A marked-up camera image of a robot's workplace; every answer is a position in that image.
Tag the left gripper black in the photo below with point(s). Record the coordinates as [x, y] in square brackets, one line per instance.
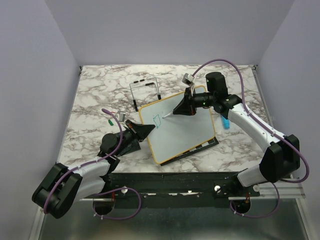
[139, 131]

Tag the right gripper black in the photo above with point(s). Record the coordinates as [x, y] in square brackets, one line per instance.
[187, 106]

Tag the white whiteboard marker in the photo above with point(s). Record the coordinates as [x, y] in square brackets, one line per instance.
[167, 115]

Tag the yellow framed whiteboard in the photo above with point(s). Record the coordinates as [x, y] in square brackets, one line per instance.
[175, 134]

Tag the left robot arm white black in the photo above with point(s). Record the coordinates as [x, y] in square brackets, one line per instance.
[63, 185]

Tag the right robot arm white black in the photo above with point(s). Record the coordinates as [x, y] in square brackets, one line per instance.
[280, 151]

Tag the dark grey lego baseplate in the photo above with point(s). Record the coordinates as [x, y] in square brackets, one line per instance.
[132, 147]

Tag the blue cylindrical eraser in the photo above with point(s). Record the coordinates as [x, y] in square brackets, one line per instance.
[225, 122]

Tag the black white chessboard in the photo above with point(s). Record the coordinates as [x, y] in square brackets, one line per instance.
[199, 148]

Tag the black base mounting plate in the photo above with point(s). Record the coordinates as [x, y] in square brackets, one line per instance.
[171, 190]

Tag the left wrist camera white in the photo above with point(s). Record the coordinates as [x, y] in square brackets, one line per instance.
[121, 116]

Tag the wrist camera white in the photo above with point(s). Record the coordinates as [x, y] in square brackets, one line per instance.
[188, 79]
[121, 116]

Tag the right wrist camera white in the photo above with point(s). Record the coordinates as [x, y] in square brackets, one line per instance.
[188, 79]

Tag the wire whiteboard stand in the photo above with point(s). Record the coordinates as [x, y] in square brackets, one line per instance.
[144, 91]

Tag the aluminium rail frame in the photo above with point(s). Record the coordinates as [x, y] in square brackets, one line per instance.
[174, 127]

